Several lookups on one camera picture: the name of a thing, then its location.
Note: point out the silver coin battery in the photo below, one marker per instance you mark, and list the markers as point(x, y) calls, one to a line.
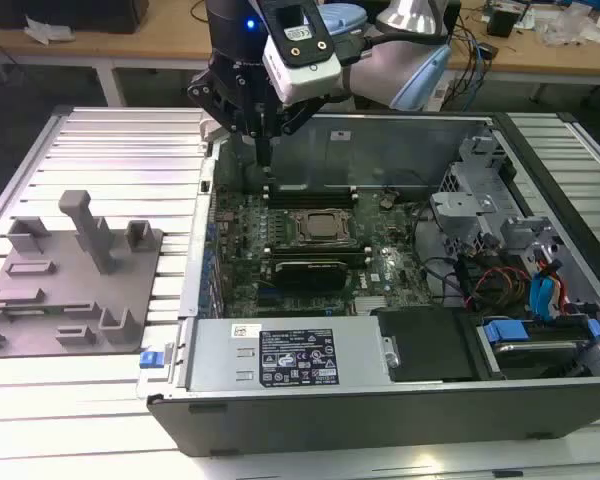
point(386, 201)

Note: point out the white plastic clip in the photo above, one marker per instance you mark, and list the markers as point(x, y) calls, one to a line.
point(212, 131)

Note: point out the black open PC case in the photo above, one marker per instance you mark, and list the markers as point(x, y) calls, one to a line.
point(380, 425)

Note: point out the small black box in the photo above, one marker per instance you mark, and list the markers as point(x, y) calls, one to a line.
point(502, 21)

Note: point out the black graphics card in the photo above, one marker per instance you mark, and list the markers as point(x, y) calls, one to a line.
point(310, 276)

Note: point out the blue plastic latch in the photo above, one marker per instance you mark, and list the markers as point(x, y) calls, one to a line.
point(151, 360)

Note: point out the grey plastic parts rack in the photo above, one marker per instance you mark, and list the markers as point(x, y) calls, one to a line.
point(65, 300)

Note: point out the silver finned heat sink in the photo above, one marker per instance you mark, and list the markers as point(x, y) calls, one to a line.
point(371, 306)

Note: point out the grey metal drive cage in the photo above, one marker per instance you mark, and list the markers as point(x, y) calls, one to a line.
point(460, 210)

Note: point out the silver CPU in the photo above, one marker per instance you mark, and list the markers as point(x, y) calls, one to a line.
point(325, 226)

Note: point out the clear plastic bag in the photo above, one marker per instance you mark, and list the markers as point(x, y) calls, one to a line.
point(570, 27)

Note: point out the green motherboard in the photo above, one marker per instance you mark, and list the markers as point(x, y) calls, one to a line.
point(390, 280)

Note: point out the crumpled white paper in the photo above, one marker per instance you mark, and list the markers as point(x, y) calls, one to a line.
point(47, 31)

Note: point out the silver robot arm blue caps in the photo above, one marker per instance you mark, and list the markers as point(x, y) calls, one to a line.
point(380, 75)

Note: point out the hard disk in blue carrier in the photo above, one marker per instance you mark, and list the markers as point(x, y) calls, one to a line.
point(505, 332)

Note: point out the black plastic shroud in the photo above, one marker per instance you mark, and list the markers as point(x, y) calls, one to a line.
point(425, 345)

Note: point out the wooden desk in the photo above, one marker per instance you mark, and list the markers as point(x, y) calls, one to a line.
point(145, 42)

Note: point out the grey power supply unit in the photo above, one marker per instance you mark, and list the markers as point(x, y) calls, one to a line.
point(220, 360)

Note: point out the black RAM slot bank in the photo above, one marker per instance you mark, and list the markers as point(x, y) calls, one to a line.
point(320, 252)
point(310, 199)

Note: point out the large black box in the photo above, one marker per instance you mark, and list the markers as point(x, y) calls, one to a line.
point(65, 15)

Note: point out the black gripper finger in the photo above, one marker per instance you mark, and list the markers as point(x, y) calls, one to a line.
point(302, 112)
point(202, 92)

